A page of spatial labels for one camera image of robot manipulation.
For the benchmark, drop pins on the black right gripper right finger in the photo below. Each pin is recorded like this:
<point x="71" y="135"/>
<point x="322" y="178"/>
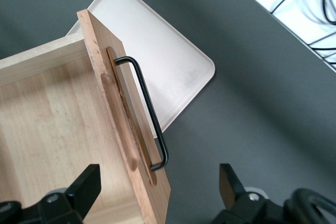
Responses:
<point x="241" y="203"/>

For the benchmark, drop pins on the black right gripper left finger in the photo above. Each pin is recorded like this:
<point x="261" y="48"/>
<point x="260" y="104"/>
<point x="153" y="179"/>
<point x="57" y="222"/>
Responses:
<point x="73" y="200"/>

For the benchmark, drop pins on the wooden drawer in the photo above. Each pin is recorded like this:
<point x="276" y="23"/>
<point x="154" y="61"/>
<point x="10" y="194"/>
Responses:
<point x="52" y="129"/>

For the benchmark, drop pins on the beige plastic tray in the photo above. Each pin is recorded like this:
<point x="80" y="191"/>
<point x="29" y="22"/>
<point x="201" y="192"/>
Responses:
<point x="162" y="51"/>

